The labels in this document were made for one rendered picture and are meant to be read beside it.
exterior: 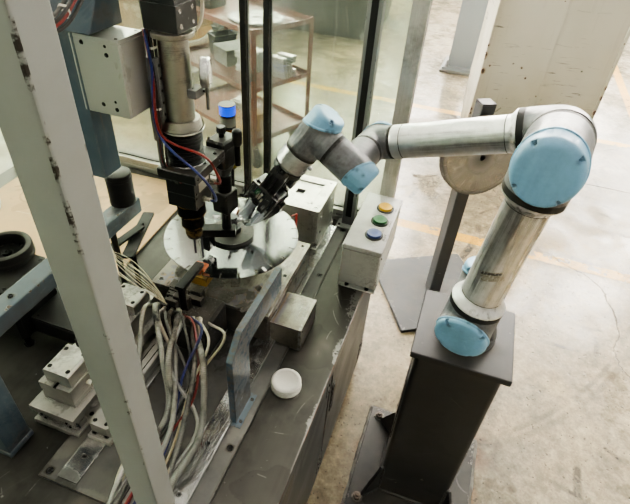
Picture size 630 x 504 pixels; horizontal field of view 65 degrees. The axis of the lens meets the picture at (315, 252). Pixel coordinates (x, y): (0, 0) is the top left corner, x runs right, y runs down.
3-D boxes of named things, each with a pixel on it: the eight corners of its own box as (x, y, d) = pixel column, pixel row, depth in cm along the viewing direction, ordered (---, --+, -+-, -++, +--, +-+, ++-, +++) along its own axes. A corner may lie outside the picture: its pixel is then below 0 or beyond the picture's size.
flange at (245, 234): (206, 223, 127) (206, 215, 126) (249, 218, 130) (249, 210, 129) (212, 250, 119) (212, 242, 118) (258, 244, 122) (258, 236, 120)
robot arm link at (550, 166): (491, 329, 119) (612, 122, 83) (474, 373, 109) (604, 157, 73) (444, 306, 123) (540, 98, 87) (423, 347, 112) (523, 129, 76)
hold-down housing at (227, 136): (224, 201, 114) (219, 118, 101) (241, 207, 112) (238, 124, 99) (209, 212, 110) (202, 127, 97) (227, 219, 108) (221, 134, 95)
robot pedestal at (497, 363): (474, 441, 189) (543, 302, 142) (462, 549, 160) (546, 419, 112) (372, 408, 198) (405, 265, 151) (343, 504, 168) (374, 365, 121)
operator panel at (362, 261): (362, 230, 163) (368, 191, 154) (395, 238, 161) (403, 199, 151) (337, 284, 142) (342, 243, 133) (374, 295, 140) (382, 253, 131)
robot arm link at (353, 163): (393, 158, 108) (356, 123, 108) (371, 181, 100) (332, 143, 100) (372, 180, 113) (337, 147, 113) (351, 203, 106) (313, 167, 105)
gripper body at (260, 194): (239, 197, 113) (267, 159, 106) (256, 186, 120) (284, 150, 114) (263, 220, 113) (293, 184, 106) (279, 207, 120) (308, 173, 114)
